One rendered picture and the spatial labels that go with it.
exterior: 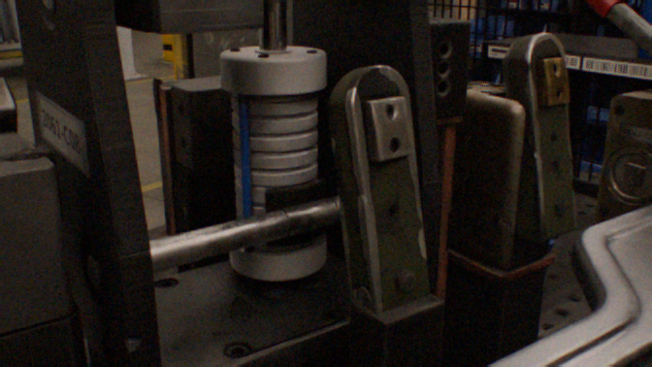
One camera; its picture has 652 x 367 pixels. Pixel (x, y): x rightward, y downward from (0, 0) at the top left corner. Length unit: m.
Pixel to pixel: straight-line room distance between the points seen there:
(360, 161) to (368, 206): 0.02
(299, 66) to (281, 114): 0.03
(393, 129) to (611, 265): 0.14
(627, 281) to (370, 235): 0.13
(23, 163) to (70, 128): 0.04
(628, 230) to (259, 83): 0.23
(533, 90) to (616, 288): 0.14
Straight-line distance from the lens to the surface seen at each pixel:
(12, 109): 0.35
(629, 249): 0.41
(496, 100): 0.44
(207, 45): 3.26
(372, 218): 0.31
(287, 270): 0.38
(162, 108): 0.45
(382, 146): 0.31
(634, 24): 0.60
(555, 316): 0.96
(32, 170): 0.27
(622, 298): 0.34
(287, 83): 0.35
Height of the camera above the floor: 1.15
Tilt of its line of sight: 18 degrees down
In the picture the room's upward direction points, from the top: straight up
